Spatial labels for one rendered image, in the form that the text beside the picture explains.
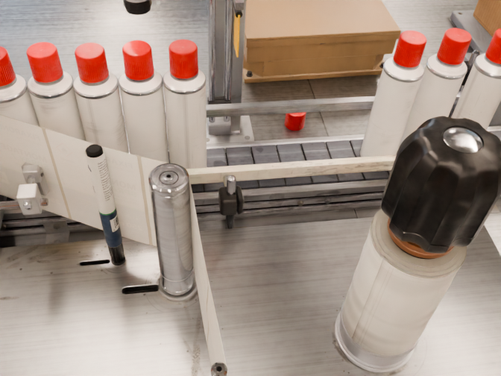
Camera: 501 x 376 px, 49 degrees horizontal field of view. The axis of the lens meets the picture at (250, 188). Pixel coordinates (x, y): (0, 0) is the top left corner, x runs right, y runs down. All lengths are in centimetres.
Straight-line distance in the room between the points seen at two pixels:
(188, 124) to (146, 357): 28
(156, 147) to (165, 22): 52
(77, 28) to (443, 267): 90
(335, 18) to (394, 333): 65
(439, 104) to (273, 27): 36
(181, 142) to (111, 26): 53
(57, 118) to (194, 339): 30
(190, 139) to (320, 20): 43
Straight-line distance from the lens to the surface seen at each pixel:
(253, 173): 74
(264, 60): 100
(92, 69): 65
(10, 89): 68
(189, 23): 119
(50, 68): 66
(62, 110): 69
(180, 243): 57
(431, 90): 76
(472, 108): 81
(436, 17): 132
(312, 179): 78
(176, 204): 52
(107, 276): 68
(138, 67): 65
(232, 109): 76
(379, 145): 79
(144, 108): 67
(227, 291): 66
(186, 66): 64
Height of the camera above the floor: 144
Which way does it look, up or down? 47 degrees down
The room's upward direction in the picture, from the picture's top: 4 degrees clockwise
